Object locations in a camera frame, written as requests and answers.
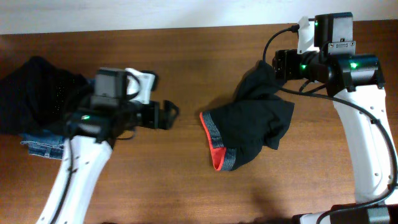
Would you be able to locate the black leggings with red waistband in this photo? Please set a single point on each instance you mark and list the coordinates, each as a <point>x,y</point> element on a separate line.
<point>257,117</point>

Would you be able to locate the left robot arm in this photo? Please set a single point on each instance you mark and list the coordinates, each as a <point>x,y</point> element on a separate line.
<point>94,118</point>

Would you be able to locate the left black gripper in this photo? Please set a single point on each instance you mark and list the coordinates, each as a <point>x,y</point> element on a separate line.
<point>160,115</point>

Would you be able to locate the black garment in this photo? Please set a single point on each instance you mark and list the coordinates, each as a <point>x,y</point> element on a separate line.
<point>34,95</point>

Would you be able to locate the blue denim jeans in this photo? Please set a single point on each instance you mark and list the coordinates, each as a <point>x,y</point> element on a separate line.
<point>46,144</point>

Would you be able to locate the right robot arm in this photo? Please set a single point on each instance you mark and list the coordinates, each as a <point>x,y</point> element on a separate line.
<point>326,54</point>

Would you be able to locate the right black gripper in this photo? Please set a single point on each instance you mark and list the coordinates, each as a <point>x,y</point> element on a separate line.
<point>285,66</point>

